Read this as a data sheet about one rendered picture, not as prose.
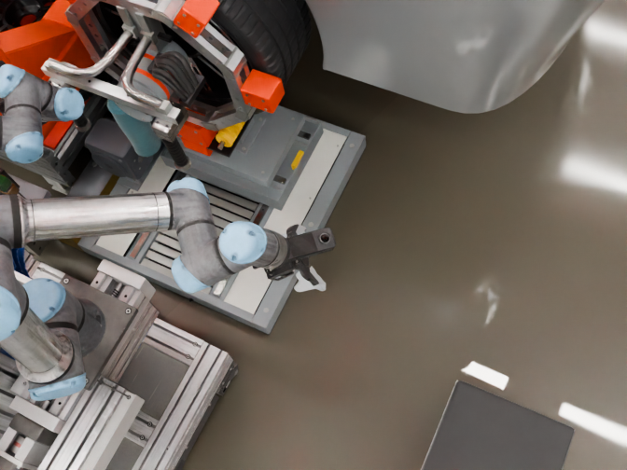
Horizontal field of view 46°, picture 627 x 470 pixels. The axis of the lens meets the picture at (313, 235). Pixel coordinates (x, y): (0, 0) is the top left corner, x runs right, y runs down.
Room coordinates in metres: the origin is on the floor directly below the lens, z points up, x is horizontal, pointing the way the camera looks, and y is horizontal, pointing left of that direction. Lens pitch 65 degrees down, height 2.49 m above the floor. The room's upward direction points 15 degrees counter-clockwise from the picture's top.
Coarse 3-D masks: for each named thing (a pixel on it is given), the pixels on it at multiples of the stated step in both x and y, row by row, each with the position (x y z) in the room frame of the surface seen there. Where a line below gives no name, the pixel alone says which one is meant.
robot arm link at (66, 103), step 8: (56, 88) 1.15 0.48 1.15; (64, 88) 1.15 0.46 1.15; (56, 96) 1.13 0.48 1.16; (64, 96) 1.12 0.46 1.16; (72, 96) 1.13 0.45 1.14; (80, 96) 1.14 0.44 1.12; (56, 104) 1.11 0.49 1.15; (64, 104) 1.11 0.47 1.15; (72, 104) 1.11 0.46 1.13; (80, 104) 1.12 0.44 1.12; (48, 112) 1.11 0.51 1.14; (56, 112) 1.10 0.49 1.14; (64, 112) 1.10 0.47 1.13; (72, 112) 1.10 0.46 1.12; (80, 112) 1.11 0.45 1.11; (48, 120) 1.13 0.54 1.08; (56, 120) 1.11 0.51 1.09; (64, 120) 1.10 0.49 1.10
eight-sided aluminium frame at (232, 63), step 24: (96, 0) 1.46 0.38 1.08; (120, 0) 1.40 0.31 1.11; (144, 0) 1.38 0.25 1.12; (168, 0) 1.35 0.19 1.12; (72, 24) 1.56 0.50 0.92; (96, 24) 1.58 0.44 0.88; (168, 24) 1.32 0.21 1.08; (96, 48) 1.54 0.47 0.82; (120, 72) 1.52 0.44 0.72; (240, 72) 1.24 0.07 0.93; (240, 96) 1.22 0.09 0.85; (192, 120) 1.37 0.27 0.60; (216, 120) 1.30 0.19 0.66; (240, 120) 1.24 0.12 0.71
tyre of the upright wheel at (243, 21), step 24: (240, 0) 1.35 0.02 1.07; (264, 0) 1.36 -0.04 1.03; (288, 0) 1.39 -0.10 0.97; (240, 24) 1.29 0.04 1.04; (264, 24) 1.32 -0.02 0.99; (288, 24) 1.35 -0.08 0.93; (264, 48) 1.27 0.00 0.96; (288, 48) 1.33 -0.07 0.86; (264, 72) 1.27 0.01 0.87; (288, 72) 1.31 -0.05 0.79
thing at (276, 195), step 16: (304, 128) 1.53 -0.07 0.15; (320, 128) 1.51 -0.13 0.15; (304, 144) 1.45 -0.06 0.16; (192, 160) 1.52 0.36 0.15; (288, 160) 1.41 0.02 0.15; (304, 160) 1.40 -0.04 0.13; (208, 176) 1.44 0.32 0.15; (224, 176) 1.42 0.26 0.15; (288, 176) 1.33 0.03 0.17; (240, 192) 1.35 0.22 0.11; (256, 192) 1.31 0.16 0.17; (272, 192) 1.30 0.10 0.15; (288, 192) 1.30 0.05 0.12
